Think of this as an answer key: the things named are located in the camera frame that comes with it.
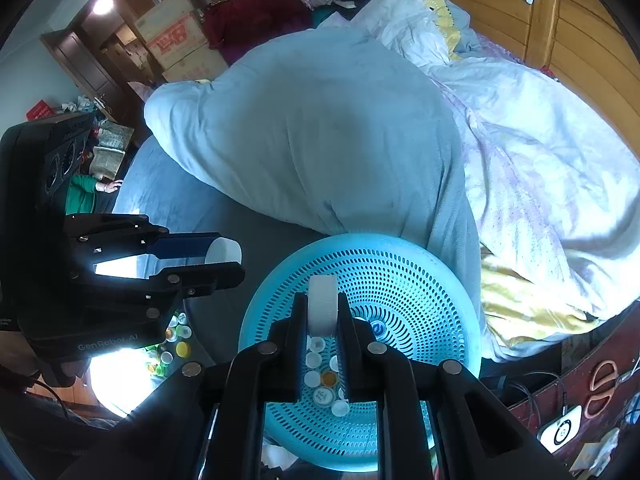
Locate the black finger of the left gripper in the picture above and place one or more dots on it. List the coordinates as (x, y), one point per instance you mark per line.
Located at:
(167, 246)
(184, 282)

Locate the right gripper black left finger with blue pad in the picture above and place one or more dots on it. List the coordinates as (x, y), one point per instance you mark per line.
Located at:
(205, 422)

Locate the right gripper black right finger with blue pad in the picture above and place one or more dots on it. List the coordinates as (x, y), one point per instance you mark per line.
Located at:
(435, 421)

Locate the large white bottle cap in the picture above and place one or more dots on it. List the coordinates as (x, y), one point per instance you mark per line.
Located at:
(322, 307)

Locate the yellow bottle cap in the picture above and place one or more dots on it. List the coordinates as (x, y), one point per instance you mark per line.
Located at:
(183, 350)

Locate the white round device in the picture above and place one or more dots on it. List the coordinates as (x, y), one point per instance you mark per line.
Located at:
(562, 430)

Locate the woman in green sweater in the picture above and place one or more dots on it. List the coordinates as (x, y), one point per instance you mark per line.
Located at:
(88, 195)

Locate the light blue perforated basket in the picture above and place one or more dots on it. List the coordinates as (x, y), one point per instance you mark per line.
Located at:
(414, 304)

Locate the light blue folded duvet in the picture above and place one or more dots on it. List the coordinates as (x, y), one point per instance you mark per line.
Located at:
(329, 130)

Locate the cardboard box red print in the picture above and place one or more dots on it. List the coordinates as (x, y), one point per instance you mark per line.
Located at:
(172, 32)

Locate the dark red blanket pile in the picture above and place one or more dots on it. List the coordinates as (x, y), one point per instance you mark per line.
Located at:
(233, 27)

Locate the white floral quilt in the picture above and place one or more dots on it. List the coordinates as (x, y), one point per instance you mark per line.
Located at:
(553, 190)

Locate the wooden headboard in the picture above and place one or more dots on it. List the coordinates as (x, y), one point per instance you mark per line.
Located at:
(579, 42)

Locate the orange handled scissors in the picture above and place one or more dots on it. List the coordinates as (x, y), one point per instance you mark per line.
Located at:
(602, 387)

